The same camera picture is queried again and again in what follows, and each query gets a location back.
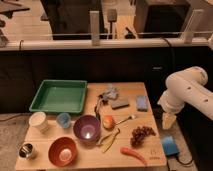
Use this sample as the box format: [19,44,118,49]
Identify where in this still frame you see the dark red grape bunch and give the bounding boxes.
[130,126,156,147]

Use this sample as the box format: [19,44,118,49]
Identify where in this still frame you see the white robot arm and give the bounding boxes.
[157,66,213,130]

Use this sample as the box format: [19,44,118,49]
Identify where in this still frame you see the purple bowl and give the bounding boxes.
[73,115,101,143]

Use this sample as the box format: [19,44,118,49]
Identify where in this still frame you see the red bowl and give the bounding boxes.
[48,137,78,167]

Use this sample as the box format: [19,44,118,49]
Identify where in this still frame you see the blue box on floor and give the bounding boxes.
[161,136,179,156]

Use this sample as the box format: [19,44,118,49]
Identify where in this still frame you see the blue sponge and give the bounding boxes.
[136,96,148,111]

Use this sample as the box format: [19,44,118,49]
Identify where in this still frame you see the metal spoon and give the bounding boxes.
[115,115,136,125]

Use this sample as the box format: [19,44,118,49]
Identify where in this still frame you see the dark grey block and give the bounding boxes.
[110,99,129,110]

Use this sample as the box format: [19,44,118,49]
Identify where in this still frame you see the orange carrot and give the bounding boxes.
[120,147,147,165]

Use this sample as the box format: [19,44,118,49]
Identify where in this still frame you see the red yellow apple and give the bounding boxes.
[102,115,115,130]

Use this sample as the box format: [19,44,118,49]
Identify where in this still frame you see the yellow tongs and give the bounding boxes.
[97,128,120,153]

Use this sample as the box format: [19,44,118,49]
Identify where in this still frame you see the small blue cup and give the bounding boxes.
[56,113,71,129]

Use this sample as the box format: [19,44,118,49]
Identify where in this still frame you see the green plastic tray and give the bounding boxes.
[29,80,87,115]

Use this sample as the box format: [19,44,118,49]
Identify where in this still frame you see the white paper cup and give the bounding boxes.
[29,112,49,133]

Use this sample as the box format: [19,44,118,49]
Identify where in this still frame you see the small metal cup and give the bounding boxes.
[18,143,36,159]

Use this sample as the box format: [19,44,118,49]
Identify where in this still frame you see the black cable on table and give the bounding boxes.
[93,94,104,120]

